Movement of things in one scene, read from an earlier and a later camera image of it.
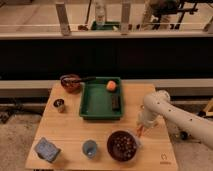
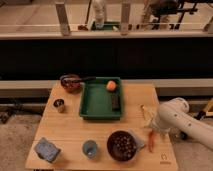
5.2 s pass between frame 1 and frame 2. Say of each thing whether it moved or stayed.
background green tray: stayed
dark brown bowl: stayed
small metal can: stayed
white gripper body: moved
